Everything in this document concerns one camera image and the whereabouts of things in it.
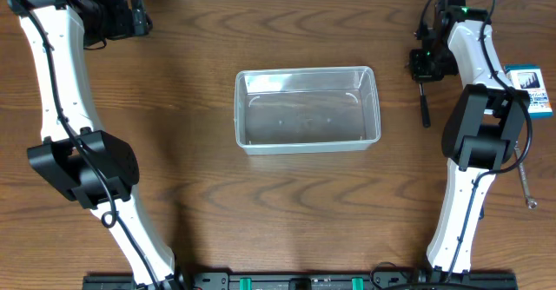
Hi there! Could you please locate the clear plastic container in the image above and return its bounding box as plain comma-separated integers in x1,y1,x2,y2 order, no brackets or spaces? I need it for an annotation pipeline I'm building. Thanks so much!
234,66,381,155

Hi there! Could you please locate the silver combination wrench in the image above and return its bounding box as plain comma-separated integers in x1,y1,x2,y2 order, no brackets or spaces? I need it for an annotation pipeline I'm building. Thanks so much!
518,162,538,210

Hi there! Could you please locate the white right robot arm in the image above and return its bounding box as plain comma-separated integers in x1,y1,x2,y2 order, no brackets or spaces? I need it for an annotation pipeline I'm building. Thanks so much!
408,0,531,277

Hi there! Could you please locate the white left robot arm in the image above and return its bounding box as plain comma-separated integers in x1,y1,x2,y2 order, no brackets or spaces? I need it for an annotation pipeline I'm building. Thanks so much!
7,0,188,289

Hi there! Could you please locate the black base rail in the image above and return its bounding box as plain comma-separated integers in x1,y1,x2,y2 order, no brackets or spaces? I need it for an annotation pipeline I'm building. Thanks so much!
82,268,519,290

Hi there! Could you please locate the small black-handled hammer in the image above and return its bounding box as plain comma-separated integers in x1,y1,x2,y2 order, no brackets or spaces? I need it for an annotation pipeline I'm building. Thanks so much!
419,82,431,129

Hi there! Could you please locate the blue white screwdriver box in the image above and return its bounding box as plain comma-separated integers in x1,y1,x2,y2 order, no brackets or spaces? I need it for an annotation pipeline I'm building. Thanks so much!
504,64,553,119

